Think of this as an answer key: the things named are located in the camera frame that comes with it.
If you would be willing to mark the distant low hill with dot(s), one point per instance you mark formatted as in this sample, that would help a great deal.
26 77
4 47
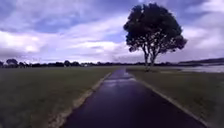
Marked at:
213 61

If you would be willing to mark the dark wet asphalt path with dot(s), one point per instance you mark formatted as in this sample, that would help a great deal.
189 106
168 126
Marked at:
126 106

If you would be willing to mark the grass strip beside water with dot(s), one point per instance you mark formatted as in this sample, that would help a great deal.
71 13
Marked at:
190 86

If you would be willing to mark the wide grass field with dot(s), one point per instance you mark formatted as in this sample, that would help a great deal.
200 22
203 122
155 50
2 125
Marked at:
36 93

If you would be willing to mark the round dense lone tree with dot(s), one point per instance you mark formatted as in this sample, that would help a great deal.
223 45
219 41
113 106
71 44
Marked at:
153 26

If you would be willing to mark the distant row of trees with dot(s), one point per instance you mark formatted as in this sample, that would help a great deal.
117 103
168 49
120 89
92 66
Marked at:
66 63

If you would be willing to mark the pale water surface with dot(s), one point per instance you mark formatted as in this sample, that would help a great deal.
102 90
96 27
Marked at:
210 69

